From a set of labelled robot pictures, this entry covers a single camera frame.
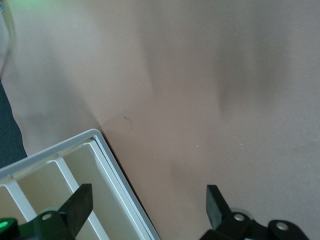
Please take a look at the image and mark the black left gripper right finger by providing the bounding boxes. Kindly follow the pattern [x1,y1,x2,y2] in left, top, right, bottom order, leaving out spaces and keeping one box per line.
[206,184,232,230]

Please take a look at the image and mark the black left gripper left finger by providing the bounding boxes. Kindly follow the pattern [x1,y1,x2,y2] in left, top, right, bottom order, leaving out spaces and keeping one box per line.
[59,183,94,237]

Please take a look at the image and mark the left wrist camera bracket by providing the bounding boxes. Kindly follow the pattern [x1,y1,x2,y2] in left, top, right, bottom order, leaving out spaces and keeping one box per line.
[0,209,311,240]

